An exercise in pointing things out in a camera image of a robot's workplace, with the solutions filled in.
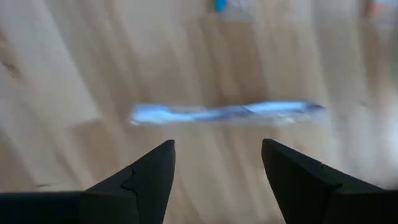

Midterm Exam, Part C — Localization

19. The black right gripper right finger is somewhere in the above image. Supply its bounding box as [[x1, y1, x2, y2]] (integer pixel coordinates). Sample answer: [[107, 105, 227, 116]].
[[262, 138, 386, 224]]

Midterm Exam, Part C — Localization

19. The purple toothbrush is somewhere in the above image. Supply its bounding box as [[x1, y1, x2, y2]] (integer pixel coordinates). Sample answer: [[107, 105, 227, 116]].
[[129, 100, 326, 128]]

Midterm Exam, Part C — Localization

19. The blue toothbrush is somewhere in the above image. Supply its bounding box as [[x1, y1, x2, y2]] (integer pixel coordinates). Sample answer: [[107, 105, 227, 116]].
[[214, 0, 228, 13]]

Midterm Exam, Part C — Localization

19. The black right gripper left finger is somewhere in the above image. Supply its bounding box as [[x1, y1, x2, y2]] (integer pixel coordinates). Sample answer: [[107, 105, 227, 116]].
[[80, 139, 177, 224]]

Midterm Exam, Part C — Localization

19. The orange toothbrush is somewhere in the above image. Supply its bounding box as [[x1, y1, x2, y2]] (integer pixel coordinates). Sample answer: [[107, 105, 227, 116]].
[[363, 0, 398, 19]]

